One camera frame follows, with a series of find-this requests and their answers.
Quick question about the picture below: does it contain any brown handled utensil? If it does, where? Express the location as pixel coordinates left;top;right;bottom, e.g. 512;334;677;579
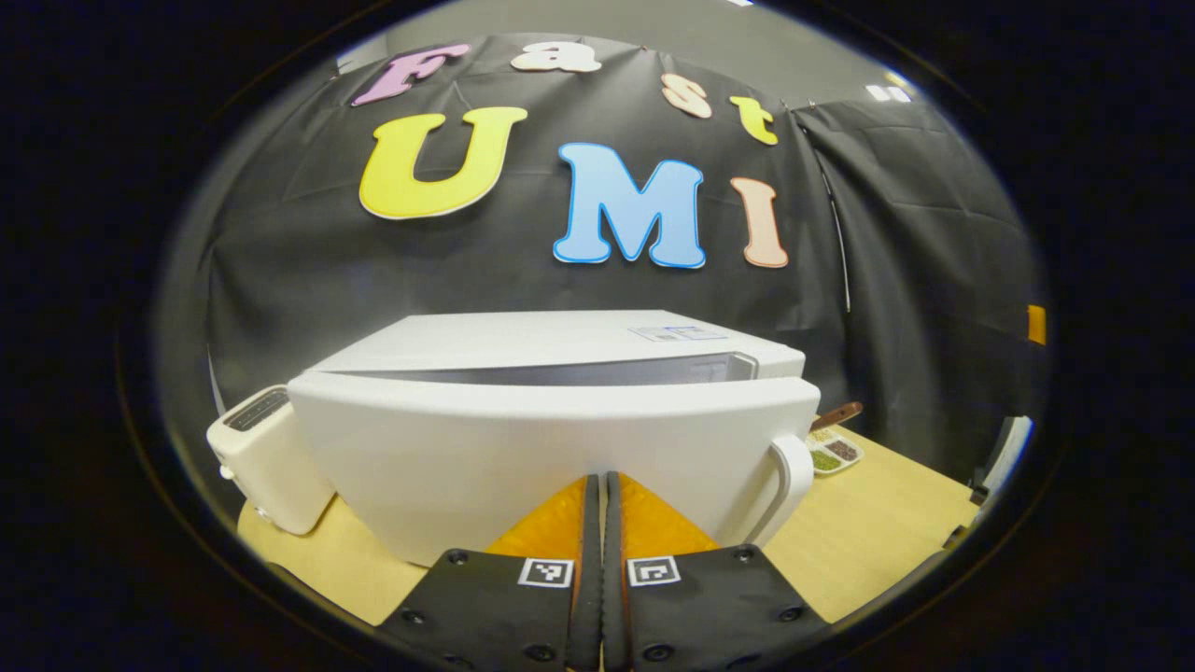
810;401;865;432

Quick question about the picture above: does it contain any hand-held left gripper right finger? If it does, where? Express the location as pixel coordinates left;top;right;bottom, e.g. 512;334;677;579
602;471;832;672

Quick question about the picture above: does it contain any white toaster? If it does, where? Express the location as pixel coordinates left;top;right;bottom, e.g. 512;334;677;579
206;385;337;537

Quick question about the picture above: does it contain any white divided dish of beans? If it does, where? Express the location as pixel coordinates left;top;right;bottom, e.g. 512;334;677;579
808;427;865;477

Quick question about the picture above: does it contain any white panel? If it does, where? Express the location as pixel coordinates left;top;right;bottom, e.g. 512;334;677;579
980;415;1034;500

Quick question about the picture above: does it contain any white microwave oven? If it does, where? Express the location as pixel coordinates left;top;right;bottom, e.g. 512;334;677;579
287;310;822;567

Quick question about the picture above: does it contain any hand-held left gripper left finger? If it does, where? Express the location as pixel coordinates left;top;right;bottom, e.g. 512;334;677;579
373;473;603;672

